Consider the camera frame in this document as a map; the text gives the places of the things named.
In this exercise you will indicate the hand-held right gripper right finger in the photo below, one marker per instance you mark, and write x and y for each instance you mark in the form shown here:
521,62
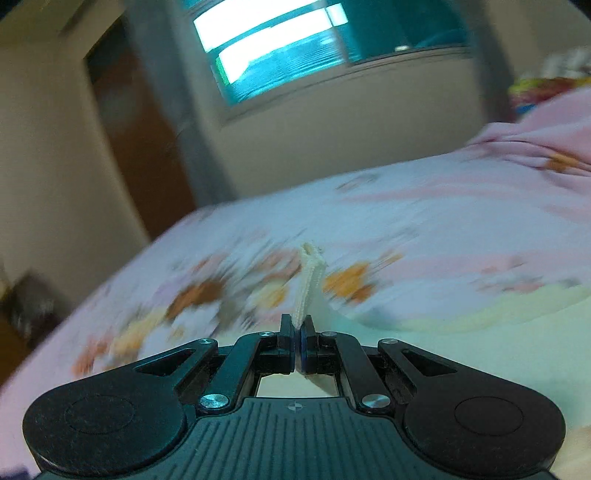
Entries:
304,347

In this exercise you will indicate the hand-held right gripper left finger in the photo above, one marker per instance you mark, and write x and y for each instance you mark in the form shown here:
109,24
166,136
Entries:
289,344

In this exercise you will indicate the cream knitted small garment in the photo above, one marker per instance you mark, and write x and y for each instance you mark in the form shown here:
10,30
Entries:
308,277

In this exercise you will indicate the pink floral bed sheet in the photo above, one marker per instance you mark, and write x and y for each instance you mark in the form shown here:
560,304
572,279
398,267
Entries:
415,217

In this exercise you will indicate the grey curtain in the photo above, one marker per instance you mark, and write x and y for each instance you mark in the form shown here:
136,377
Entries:
491,64
184,115

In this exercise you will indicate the brown wooden door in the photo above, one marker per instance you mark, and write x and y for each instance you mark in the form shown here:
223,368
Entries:
138,138

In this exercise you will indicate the dark cloth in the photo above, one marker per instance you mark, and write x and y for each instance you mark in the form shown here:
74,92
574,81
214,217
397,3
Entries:
30,307

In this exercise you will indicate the pink blanket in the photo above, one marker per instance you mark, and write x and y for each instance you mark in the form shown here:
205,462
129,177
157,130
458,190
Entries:
540,131

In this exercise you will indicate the colourful patterned pillow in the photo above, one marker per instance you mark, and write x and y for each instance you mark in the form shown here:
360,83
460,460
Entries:
540,90

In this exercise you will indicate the window with teal frame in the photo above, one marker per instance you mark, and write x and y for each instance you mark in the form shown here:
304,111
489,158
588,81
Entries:
295,41

